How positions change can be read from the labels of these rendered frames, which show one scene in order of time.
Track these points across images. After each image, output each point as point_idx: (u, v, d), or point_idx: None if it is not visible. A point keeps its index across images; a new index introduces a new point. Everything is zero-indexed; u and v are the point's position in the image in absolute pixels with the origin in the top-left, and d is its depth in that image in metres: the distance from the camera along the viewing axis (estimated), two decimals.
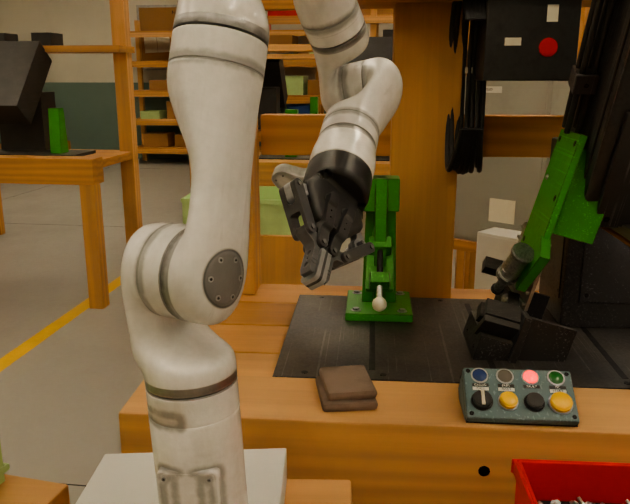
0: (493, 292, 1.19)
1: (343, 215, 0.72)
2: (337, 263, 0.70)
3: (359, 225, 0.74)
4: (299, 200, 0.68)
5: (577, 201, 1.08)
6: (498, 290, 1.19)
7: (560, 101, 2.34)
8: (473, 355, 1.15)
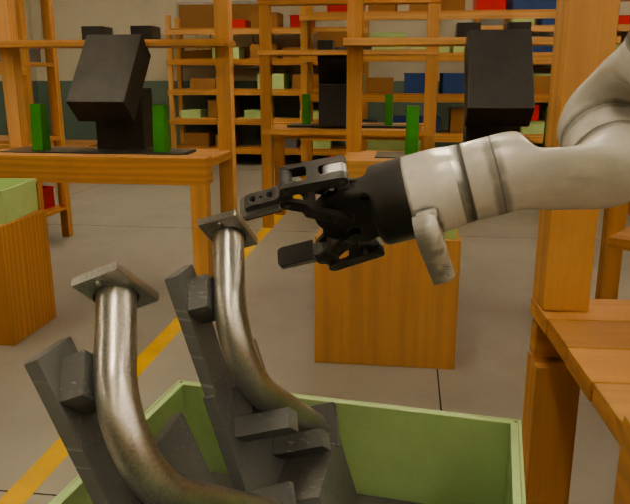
0: None
1: (331, 193, 0.64)
2: (278, 183, 0.59)
3: None
4: None
5: None
6: None
7: None
8: None
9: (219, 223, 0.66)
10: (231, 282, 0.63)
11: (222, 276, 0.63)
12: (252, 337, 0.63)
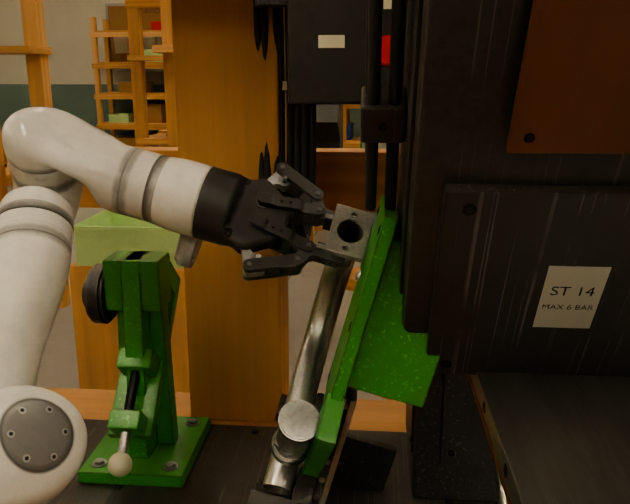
0: None
1: (272, 205, 0.69)
2: (322, 202, 0.71)
3: (267, 184, 0.71)
4: (269, 268, 0.66)
5: (391, 333, 0.59)
6: None
7: None
8: None
9: (355, 219, 0.69)
10: None
11: None
12: (317, 290, 0.77)
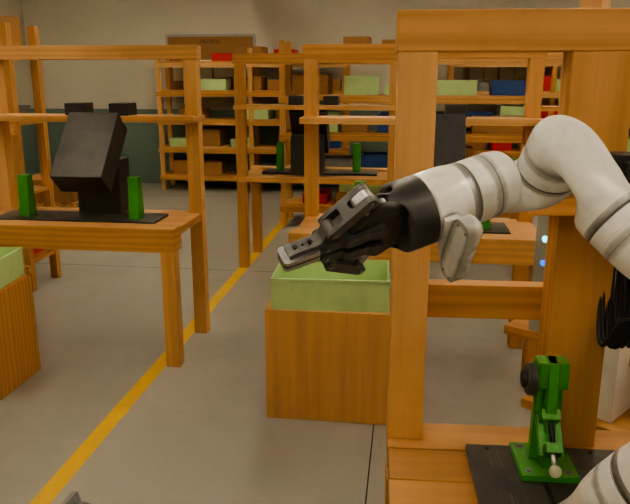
0: None
1: None
2: (321, 230, 0.67)
3: None
4: None
5: None
6: None
7: None
8: None
9: None
10: None
11: None
12: None
